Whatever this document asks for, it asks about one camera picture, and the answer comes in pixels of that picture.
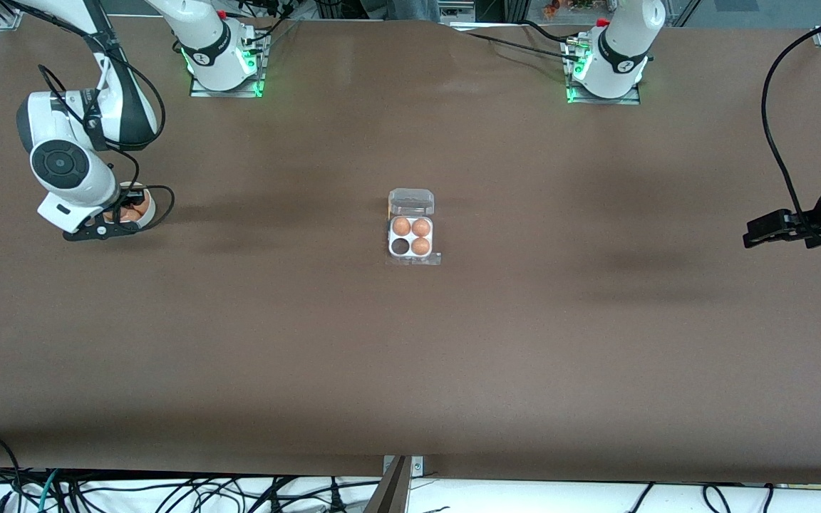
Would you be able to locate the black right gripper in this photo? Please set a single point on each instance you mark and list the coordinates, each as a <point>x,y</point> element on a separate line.
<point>130,194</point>

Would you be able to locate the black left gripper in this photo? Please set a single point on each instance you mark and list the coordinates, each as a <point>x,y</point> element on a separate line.
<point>819,217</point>

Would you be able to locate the clear plastic egg box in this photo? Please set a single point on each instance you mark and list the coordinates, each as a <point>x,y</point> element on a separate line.
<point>410,203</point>

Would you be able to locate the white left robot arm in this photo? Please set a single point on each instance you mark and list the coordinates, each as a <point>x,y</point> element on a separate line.
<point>621,57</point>

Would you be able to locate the white round bowl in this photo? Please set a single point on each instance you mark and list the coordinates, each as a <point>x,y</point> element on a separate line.
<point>148,217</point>

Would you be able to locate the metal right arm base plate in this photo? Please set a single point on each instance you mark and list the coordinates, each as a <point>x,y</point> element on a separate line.
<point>225,94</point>

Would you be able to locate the metal table edge bracket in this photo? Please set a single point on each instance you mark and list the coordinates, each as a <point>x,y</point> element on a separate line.
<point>417,467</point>

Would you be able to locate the dark camera stand bar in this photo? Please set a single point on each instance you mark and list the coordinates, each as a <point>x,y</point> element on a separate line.
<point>390,495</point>

